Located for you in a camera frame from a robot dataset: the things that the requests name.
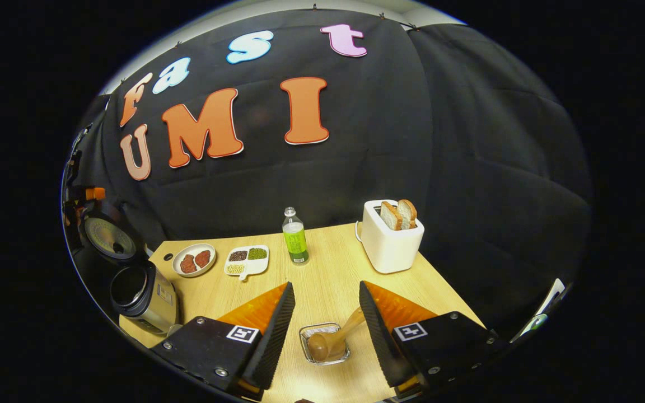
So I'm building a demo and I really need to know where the metal wire chopstick holder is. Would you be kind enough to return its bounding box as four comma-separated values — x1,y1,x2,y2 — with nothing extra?
299,322,351,366

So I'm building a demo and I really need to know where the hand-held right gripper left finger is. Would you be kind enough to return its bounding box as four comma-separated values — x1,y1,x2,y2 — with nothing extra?
152,282,296,401

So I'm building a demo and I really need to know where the dark grey rice cooker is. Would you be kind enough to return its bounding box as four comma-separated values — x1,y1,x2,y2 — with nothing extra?
79,199,180,336

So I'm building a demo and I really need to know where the black backdrop cloth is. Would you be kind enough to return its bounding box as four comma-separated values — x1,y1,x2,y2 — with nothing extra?
62,8,595,336

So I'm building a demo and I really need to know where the toast bread slice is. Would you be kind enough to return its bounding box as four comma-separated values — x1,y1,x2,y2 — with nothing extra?
380,201,403,231
397,199,417,230

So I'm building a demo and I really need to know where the green label drink bottle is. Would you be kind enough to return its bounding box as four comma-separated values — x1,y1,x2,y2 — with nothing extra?
282,207,310,265

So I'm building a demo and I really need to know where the round white plate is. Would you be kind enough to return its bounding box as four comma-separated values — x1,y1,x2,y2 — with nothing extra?
172,243,217,278

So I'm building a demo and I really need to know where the white divided bean dish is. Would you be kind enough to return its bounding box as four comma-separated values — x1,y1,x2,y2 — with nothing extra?
224,245,270,280

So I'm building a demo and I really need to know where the white toaster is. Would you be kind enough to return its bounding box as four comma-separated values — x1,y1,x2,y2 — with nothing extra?
354,200,425,274

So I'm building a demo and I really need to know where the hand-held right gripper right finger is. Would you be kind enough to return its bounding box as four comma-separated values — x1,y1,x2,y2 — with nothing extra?
359,280,505,399

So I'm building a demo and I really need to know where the wooden spoon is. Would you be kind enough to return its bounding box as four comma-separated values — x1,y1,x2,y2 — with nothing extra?
307,307,367,362

